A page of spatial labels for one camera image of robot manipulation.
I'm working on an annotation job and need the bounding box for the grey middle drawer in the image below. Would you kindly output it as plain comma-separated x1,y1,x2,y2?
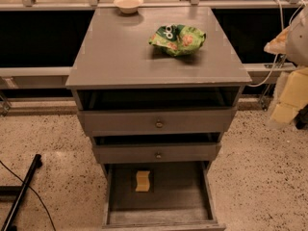
92,142,221,164

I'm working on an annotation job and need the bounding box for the grey metal railing frame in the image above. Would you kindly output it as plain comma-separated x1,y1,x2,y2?
0,0,308,117

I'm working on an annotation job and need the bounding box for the white hanging cable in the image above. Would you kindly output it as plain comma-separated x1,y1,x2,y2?
246,0,308,89

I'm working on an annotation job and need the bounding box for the green crumpled chip bag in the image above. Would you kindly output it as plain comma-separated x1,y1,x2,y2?
148,24,206,57

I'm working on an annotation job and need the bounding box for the grey top drawer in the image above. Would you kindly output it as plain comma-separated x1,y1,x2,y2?
77,108,236,137

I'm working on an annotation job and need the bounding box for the small white bowl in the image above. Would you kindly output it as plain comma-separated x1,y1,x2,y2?
114,0,143,14

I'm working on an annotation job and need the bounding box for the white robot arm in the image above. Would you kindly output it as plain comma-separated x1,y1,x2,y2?
264,7,308,128

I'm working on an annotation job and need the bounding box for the yellow sponge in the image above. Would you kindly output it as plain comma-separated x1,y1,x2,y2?
136,170,150,193

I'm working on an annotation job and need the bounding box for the grey open bottom drawer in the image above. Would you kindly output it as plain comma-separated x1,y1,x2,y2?
102,162,225,231

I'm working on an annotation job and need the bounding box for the grey wooden drawer cabinet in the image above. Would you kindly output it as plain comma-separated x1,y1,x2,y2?
64,6,253,231

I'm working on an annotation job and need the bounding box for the thin black floor cable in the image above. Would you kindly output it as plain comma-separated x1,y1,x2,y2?
0,160,58,231

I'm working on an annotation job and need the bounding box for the black metal stand leg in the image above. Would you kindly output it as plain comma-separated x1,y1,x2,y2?
1,154,42,231

